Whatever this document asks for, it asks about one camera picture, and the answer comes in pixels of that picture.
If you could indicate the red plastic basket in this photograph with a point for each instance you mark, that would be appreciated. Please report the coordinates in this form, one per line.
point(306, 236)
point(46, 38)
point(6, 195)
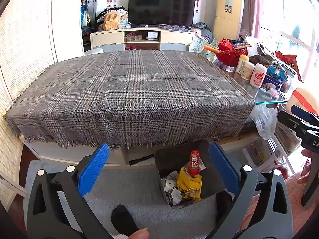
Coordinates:
point(229, 55)

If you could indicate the coat rack with clothes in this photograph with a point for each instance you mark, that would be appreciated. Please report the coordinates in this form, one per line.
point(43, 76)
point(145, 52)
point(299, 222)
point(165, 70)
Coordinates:
point(88, 18)

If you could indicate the yellow plush backpack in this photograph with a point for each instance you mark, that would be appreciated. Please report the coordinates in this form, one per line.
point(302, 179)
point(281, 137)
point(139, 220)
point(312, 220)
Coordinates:
point(111, 21)

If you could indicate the cream tv cabinet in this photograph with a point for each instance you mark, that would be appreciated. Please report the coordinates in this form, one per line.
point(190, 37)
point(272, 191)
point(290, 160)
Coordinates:
point(141, 38)

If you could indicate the beige standing air conditioner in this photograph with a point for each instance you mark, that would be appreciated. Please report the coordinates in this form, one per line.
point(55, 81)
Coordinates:
point(228, 19)

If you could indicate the orange handled tool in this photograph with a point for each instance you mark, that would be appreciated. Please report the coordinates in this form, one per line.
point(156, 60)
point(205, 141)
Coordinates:
point(210, 48)

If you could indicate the red candy tube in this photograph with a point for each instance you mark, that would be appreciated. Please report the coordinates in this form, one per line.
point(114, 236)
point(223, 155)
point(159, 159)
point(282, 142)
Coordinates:
point(193, 166)

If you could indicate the red snack bag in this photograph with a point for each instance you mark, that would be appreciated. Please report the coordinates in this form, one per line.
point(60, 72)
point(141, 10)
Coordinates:
point(291, 61)

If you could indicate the white red label bottle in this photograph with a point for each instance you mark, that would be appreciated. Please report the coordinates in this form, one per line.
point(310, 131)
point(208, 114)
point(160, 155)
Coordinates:
point(258, 75)

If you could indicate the white tissue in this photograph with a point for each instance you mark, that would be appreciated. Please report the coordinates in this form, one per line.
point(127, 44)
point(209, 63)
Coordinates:
point(176, 196)

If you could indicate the beige red cushion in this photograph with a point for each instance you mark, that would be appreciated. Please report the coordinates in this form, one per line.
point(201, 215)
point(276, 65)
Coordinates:
point(303, 99)

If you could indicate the black sock foot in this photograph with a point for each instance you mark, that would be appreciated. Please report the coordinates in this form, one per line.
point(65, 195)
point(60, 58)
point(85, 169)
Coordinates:
point(122, 221)

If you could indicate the pink curtain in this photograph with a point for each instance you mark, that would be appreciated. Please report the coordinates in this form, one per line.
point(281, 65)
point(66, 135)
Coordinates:
point(254, 16)

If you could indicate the grey plaid table cloth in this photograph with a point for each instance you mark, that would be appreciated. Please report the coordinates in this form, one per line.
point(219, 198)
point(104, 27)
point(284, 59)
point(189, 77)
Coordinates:
point(130, 98)

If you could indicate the floral green cloth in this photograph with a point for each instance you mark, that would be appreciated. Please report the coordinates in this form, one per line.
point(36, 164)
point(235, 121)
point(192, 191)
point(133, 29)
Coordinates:
point(198, 46)

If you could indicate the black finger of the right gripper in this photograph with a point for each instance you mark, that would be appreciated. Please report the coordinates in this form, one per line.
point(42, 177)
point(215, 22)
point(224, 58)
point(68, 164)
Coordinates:
point(303, 123)

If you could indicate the black trash bin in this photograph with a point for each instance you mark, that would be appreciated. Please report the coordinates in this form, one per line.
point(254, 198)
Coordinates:
point(174, 158)

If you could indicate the white green cardboard box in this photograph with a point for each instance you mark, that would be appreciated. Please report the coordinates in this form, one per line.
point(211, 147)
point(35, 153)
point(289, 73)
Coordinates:
point(169, 182)

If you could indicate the red ball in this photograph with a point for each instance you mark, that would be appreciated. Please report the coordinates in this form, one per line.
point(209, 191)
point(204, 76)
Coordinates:
point(284, 171)

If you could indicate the clear plastic bag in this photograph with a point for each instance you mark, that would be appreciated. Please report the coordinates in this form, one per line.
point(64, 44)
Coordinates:
point(265, 119)

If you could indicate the white cream cap bottle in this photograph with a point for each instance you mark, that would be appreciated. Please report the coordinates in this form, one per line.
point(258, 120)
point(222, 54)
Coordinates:
point(247, 71)

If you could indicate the person's right hand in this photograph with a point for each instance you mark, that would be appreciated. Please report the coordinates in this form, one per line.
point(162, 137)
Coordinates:
point(306, 170)

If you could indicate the black television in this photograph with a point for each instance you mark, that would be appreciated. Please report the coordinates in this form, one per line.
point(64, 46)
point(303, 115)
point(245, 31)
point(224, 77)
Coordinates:
point(161, 12)

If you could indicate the yellow plastic bag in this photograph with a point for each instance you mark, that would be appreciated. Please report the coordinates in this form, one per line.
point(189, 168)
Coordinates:
point(189, 186)

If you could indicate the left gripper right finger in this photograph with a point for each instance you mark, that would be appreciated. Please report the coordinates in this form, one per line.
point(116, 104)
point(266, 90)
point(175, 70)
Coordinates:
point(272, 217)

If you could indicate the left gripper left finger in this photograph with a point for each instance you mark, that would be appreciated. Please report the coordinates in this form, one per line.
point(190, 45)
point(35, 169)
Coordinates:
point(46, 217)

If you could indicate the yellow cap white bottle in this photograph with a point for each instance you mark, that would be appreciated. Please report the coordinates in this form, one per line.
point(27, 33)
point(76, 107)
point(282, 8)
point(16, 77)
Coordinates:
point(241, 63)

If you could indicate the purple book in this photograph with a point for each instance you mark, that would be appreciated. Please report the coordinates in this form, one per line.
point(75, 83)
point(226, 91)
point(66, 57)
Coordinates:
point(242, 45)

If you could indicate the person's left hand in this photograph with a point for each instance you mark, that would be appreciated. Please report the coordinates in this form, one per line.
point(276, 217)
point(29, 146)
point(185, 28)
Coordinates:
point(140, 234)

